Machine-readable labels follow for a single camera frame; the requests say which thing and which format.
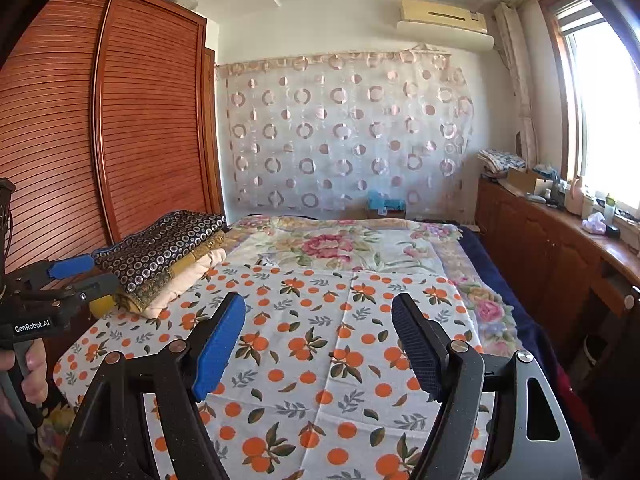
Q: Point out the person's left hand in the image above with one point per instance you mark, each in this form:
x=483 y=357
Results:
x=35 y=385

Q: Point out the blue toy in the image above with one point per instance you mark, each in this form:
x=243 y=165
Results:
x=386 y=202

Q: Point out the wooden framed window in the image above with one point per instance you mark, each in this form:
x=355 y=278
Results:
x=605 y=110

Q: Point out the navy circle-patterned garment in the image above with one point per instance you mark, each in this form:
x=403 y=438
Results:
x=160 y=245

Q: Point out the red cloth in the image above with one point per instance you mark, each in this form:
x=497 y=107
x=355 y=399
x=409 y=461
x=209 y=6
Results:
x=570 y=395

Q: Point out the flat white box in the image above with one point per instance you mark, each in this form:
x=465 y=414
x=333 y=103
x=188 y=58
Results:
x=181 y=0

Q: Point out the floral blanket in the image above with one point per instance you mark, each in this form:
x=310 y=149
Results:
x=350 y=245

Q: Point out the cardboard box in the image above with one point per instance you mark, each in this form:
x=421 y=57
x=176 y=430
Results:
x=525 y=180

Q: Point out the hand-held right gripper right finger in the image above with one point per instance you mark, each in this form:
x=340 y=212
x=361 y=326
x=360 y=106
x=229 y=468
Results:
x=417 y=345

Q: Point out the white waste bin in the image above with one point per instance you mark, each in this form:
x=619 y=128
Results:
x=595 y=352

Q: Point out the wall air conditioner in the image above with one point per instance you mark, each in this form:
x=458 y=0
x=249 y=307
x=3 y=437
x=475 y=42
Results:
x=440 y=15

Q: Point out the crumpled white tissue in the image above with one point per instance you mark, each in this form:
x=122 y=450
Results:
x=594 y=224

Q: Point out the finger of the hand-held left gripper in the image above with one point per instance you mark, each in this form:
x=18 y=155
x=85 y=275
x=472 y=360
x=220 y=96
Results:
x=97 y=287
x=72 y=266

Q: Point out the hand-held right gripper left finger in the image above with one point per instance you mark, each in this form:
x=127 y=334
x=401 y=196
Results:
x=220 y=345

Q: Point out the sheer circle-patterned curtain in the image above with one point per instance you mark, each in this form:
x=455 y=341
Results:
x=325 y=135

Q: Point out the orange fruit print sheet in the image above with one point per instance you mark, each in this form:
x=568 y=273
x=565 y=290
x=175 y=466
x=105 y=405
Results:
x=325 y=320

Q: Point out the cream folded cloth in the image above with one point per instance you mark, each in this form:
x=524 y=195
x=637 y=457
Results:
x=185 y=280

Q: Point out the mustard patterned folded cloth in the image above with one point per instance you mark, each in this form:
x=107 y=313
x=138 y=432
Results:
x=131 y=301

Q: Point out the green capped bottle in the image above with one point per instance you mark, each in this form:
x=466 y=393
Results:
x=609 y=207

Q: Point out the long wooden cabinet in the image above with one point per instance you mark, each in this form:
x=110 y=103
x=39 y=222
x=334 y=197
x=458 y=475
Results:
x=540 y=240

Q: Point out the white window curtain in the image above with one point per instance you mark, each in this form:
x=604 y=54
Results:
x=517 y=75

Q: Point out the navy bed sheet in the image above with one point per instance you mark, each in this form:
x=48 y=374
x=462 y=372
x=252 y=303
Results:
x=510 y=290

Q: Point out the wooden slatted wardrobe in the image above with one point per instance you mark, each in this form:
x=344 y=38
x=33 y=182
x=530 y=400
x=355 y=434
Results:
x=150 y=110

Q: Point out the stack of folded cloths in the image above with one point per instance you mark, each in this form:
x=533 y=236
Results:
x=500 y=159

